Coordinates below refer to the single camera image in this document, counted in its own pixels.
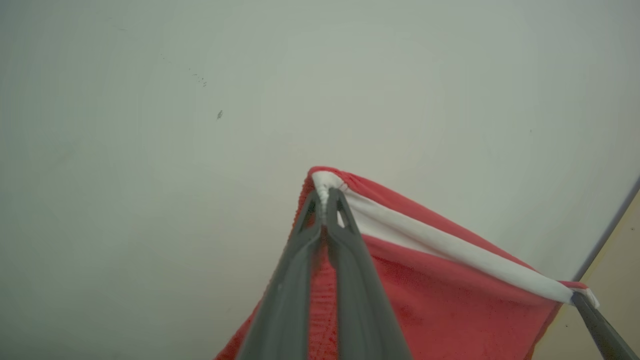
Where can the red shorts white stripe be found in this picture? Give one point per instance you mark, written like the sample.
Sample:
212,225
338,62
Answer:
450,300

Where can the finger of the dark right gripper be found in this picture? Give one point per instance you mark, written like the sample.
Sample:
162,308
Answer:
602,330

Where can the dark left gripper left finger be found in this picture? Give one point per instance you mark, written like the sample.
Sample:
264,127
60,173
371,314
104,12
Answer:
287,300

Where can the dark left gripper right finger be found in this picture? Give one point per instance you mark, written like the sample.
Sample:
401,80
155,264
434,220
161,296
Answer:
357,300

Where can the black wall baseboard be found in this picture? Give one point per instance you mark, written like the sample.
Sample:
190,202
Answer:
607,230

